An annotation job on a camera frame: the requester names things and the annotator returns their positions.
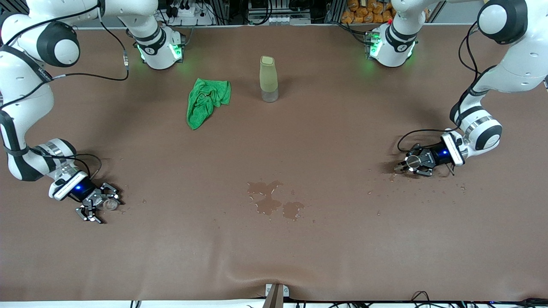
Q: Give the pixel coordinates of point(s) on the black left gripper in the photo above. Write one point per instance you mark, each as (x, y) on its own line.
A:
(437, 155)

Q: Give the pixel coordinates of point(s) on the grey electronics rack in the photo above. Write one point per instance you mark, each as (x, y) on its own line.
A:
(278, 19)

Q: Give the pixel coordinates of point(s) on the small brown liquid puddle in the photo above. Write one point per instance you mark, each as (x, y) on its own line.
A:
(393, 176)

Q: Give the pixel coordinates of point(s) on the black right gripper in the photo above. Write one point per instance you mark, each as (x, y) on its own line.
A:
(82, 190)

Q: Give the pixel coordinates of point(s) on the brown table mat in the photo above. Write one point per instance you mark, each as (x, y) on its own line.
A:
(274, 248)

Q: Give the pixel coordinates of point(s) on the clear glass measuring cup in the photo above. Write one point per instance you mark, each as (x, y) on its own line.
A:
(110, 205)

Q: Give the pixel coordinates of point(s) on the orange snack bags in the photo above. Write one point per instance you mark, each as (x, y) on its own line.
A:
(364, 13)

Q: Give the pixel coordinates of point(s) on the large brown liquid puddle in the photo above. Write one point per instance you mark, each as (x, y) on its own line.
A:
(267, 205)

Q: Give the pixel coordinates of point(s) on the white power strip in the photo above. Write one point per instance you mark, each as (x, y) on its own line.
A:
(188, 13)

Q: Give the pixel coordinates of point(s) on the small metal shaker cup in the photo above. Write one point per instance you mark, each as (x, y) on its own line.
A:
(413, 161)

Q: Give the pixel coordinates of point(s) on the green cloth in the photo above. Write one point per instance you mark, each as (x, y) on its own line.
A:
(205, 100)

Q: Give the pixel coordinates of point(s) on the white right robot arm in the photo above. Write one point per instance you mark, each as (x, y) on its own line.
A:
(21, 107)

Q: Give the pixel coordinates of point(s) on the olive green bottle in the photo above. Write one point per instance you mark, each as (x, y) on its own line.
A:
(269, 79)

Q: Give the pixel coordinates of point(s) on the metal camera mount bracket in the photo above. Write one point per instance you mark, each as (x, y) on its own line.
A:
(276, 297)

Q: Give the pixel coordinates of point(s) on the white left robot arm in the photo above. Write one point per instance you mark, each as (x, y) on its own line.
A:
(513, 77)

